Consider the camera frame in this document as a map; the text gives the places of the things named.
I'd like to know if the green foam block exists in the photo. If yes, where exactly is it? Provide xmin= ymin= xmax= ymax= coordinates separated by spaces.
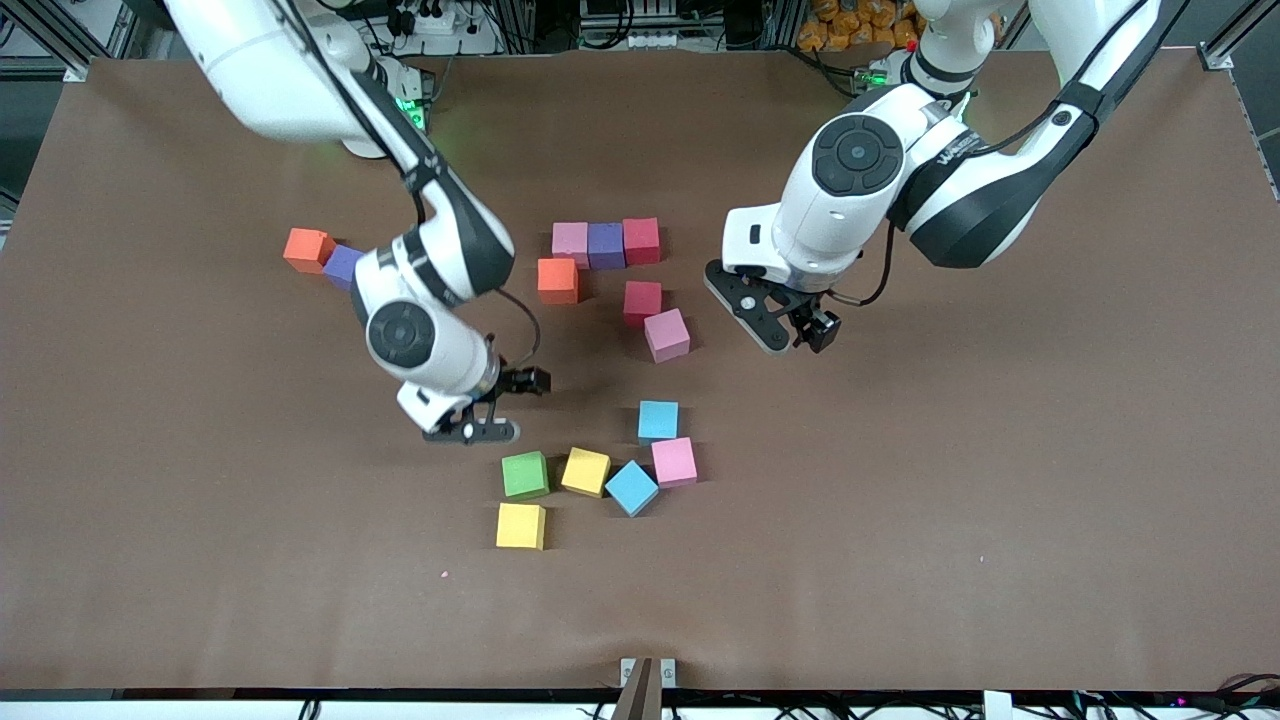
xmin=501 ymin=450 xmax=551 ymax=501

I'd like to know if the orange foam block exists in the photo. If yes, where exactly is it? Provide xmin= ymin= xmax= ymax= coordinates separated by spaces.
xmin=537 ymin=258 xmax=581 ymax=305
xmin=283 ymin=228 xmax=337 ymax=275

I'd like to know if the yellow foam block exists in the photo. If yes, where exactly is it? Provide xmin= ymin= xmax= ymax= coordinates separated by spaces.
xmin=496 ymin=502 xmax=547 ymax=551
xmin=560 ymin=447 xmax=612 ymax=499

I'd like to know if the red foam block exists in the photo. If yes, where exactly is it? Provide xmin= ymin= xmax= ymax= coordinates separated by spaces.
xmin=622 ymin=282 xmax=662 ymax=330
xmin=622 ymin=218 xmax=662 ymax=266

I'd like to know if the purple foam block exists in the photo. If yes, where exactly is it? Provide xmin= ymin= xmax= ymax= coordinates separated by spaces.
xmin=588 ymin=223 xmax=627 ymax=271
xmin=322 ymin=244 xmax=367 ymax=292

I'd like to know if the blue foam block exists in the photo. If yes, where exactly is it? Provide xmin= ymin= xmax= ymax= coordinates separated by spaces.
xmin=638 ymin=400 xmax=680 ymax=445
xmin=604 ymin=459 xmax=661 ymax=518

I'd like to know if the brown paper table cover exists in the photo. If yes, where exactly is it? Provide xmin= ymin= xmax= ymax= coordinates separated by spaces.
xmin=0 ymin=48 xmax=1280 ymax=693

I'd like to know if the orange round items pile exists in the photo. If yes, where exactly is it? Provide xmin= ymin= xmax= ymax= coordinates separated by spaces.
xmin=797 ymin=0 xmax=926 ymax=53

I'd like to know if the dark equipment unit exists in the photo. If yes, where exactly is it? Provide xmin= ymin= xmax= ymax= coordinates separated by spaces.
xmin=580 ymin=0 xmax=701 ymax=29

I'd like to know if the white power strip with plugs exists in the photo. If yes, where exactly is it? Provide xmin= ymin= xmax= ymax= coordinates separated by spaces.
xmin=385 ymin=0 xmax=471 ymax=36

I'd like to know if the small metal bracket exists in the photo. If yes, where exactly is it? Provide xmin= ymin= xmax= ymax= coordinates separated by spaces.
xmin=620 ymin=657 xmax=678 ymax=689

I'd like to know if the brown wedge post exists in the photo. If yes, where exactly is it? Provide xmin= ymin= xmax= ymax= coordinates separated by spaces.
xmin=612 ymin=657 xmax=656 ymax=720

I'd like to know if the white table edge rail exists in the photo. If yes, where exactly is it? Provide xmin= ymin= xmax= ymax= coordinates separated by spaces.
xmin=0 ymin=697 xmax=1280 ymax=720

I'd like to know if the aluminium frame corner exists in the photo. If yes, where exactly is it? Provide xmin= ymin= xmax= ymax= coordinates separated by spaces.
xmin=0 ymin=0 xmax=151 ymax=81
xmin=1195 ymin=0 xmax=1280 ymax=71

